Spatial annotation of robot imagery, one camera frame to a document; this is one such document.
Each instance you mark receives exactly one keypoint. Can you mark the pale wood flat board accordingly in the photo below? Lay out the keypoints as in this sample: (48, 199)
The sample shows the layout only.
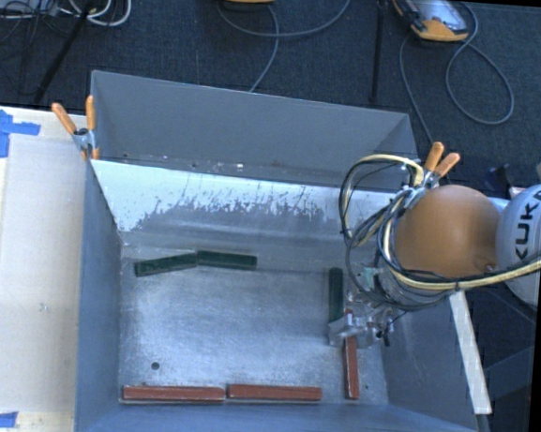
(35, 274)

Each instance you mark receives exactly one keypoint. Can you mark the grey metal bin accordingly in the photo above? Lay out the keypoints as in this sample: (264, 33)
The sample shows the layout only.
(223, 328)

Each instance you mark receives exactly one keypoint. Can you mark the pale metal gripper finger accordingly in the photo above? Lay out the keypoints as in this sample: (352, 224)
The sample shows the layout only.
(367, 337)
(339, 331)

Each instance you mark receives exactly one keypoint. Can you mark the dark green flat block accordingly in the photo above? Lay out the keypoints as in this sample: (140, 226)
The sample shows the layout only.
(335, 293)
(226, 259)
(165, 264)

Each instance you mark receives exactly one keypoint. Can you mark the red-brown flat block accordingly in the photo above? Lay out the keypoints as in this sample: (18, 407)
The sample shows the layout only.
(172, 393)
(352, 372)
(274, 392)

